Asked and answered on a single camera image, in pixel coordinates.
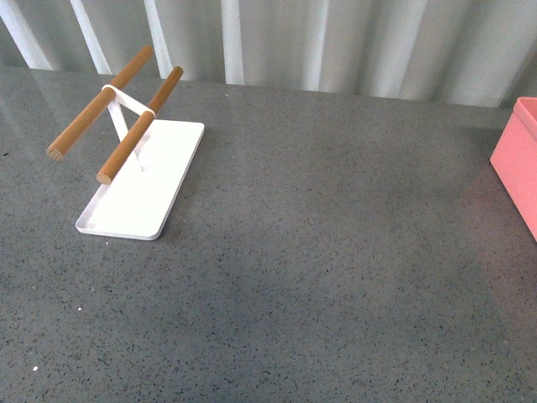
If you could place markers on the pink plastic box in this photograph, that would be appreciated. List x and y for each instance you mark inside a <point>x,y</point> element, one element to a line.
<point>514,159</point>

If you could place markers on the white pleated curtain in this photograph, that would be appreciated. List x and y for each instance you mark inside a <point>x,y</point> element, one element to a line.
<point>480,53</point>

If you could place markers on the white towel rack stand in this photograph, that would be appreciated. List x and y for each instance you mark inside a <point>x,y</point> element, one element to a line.
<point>141,179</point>

